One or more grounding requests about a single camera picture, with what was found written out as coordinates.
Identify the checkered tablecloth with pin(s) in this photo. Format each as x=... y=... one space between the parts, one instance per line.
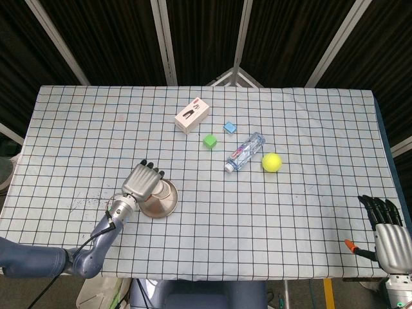
x=257 y=225

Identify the yellow tennis ball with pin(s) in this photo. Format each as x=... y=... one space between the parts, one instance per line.
x=272 y=162

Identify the black pleated curtain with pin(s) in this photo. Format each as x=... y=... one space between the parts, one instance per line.
x=112 y=38

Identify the silver metal plate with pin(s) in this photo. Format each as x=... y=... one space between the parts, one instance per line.
x=161 y=207

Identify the green cube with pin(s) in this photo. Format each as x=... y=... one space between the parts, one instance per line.
x=210 y=141

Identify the white frame post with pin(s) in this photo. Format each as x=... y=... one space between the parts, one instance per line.
x=57 y=42
x=164 y=42
x=243 y=32
x=402 y=146
x=11 y=132
x=337 y=42

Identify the white triangular frame foot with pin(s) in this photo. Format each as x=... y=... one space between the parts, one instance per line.
x=236 y=75

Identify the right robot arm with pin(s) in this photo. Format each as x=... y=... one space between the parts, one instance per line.
x=399 y=289

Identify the blue and white block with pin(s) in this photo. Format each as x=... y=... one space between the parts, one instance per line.
x=230 y=127

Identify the white cardboard box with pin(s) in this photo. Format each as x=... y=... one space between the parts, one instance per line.
x=192 y=116

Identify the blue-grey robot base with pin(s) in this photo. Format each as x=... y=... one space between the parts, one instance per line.
x=199 y=296

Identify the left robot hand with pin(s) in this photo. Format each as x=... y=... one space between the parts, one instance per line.
x=141 y=181

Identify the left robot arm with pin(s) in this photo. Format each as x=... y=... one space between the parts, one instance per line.
x=32 y=260

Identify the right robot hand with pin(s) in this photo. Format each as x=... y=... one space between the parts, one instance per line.
x=394 y=248

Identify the clear plastic water bottle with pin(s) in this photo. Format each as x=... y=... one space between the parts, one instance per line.
x=246 y=151

